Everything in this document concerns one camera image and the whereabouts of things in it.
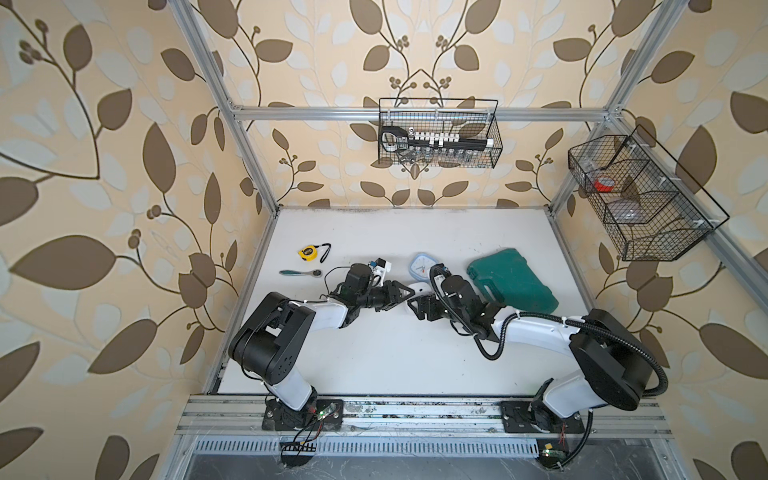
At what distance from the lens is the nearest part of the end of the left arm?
721 mm

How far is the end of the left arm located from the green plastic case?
0.89 ft

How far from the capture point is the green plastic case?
909 millimetres
